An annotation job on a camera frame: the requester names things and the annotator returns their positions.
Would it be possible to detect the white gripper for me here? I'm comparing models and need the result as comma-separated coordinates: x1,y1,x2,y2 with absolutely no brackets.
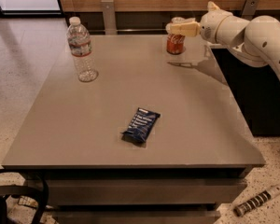
166,1,232,44

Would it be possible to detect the red coke can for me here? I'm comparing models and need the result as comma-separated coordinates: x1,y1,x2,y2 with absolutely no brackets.
166,16,188,55

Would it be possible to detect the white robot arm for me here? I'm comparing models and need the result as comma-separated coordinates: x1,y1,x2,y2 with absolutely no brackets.
166,1,280,81

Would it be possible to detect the blue rxbar wrapper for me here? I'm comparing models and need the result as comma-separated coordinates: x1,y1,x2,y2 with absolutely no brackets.
122,108,161,143

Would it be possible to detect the clear plastic water bottle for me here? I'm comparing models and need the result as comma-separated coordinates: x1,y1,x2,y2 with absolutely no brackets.
66,17,98,82

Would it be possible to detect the grey upper drawer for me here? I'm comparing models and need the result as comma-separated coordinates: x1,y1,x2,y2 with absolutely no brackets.
47,178,246,206

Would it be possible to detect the grey drawer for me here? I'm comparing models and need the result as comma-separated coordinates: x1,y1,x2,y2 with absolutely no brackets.
47,178,246,206
53,211,220,224

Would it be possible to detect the white power strip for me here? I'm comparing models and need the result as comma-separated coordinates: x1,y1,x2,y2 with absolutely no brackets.
233,185,280,217

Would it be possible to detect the grey lower drawer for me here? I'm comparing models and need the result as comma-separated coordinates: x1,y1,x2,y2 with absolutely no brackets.
53,211,220,224

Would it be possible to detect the black chair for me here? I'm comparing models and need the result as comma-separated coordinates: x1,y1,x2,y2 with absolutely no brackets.
0,169,49,224

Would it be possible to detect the right metal bracket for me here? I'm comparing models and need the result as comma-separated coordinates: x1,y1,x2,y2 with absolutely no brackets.
241,0,260,21

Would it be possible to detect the metal bracket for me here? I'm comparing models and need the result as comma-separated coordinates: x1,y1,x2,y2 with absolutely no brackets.
241,0,260,21
101,0,118,35

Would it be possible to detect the left metal bracket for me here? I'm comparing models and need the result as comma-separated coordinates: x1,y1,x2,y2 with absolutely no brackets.
101,0,118,35

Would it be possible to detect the metal rail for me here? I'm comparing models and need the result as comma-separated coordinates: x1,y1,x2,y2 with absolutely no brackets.
89,29,167,35

